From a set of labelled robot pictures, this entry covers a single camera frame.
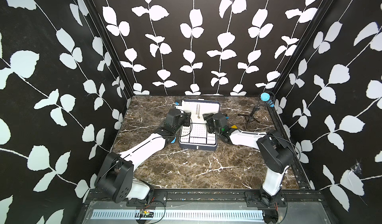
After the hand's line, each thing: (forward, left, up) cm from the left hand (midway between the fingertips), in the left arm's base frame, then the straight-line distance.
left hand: (188, 110), depth 84 cm
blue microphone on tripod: (+4, -45, +5) cm, 45 cm away
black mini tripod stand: (+3, -41, -13) cm, 44 cm away
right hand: (+2, -7, -8) cm, 11 cm away
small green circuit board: (-46, +23, -21) cm, 56 cm away
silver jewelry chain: (+3, -6, -12) cm, 14 cm away
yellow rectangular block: (+1, -32, -21) cm, 38 cm away
